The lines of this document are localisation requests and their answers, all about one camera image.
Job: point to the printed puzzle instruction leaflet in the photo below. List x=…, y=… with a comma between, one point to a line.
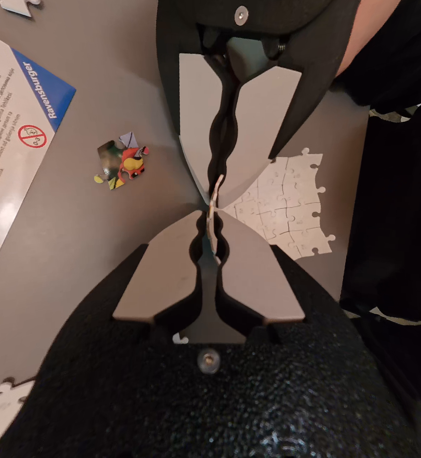
x=10, y=143

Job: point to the colourful puzzle piece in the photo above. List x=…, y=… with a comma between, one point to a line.
x=131, y=164

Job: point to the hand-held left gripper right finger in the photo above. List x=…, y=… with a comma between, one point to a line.
x=260, y=282

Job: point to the partly built white puzzle ball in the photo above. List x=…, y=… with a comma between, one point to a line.
x=285, y=214

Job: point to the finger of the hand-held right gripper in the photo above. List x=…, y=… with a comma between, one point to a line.
x=264, y=118
x=196, y=107

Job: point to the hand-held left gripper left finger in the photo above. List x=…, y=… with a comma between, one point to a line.
x=160, y=279

